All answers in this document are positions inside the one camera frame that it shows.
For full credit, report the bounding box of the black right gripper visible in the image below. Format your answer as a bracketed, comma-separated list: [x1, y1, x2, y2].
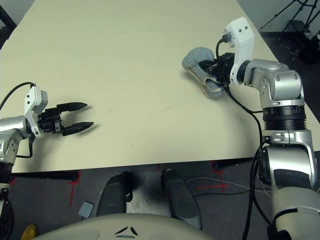
[199, 51, 237, 85]

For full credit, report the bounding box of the beige robot torso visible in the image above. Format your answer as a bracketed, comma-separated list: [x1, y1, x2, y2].
[31, 212, 216, 240]

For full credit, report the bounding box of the thin white wire bundle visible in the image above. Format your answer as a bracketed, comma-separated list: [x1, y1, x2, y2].
[256, 174, 274, 199]

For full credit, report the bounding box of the small grey floor box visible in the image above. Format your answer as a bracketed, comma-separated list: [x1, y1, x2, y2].
[78, 200, 95, 219]

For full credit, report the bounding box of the black table foot bar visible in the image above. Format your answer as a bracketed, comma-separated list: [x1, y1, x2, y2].
[214, 157, 254, 171]
[10, 170, 79, 182]

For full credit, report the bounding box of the black floor cable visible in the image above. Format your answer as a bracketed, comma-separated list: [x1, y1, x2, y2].
[193, 190, 251, 199]

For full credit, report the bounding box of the blue terry cloth rag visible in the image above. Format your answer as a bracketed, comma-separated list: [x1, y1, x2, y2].
[181, 47, 225, 100]

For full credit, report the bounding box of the dark grey robot left leg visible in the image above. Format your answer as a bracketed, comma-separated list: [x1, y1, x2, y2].
[95, 170, 134, 217]

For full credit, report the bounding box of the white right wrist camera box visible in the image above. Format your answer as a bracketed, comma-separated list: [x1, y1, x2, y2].
[221, 16, 256, 85]

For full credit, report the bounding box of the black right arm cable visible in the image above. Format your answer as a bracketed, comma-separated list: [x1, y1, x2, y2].
[215, 34, 274, 240]

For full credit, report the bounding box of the dark grey robot leg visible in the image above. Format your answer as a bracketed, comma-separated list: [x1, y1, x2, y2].
[161, 168, 203, 230]
[95, 170, 134, 217]

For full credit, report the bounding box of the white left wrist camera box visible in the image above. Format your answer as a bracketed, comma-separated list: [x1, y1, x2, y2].
[23, 85, 49, 139]

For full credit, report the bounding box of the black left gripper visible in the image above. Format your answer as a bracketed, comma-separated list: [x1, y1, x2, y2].
[37, 101, 95, 137]

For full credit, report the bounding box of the black tripod stand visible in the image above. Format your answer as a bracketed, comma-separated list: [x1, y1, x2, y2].
[259, 0, 320, 35]

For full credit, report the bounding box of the dark grey robot right leg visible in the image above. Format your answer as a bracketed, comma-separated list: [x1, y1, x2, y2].
[161, 168, 203, 230]

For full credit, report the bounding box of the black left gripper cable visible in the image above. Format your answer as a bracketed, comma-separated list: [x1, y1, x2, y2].
[15, 134, 35, 159]

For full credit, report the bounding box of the black left camera cable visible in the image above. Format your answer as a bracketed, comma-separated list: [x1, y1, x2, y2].
[0, 82, 36, 111]

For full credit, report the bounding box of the yellow floor object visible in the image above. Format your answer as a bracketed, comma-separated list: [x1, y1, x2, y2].
[22, 224, 39, 240]

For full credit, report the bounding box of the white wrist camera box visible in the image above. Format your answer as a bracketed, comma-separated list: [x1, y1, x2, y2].
[23, 85, 49, 139]
[221, 16, 256, 85]

